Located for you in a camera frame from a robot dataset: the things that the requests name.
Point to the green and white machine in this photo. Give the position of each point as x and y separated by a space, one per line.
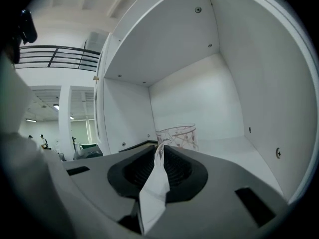
88 150

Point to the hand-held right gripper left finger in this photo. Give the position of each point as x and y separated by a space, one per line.
99 175

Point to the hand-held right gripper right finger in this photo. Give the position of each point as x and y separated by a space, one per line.
219 183

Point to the fluorescent ceiling light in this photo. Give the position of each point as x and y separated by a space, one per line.
56 106
31 120

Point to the black metal railing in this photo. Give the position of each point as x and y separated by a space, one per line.
57 56

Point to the black head-worn camera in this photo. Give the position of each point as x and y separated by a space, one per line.
28 26

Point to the white air conditioner unit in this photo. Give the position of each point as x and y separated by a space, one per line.
96 40

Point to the white shelf cabinet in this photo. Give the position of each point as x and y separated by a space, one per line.
194 88

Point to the person's white shirt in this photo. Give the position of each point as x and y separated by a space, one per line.
25 183

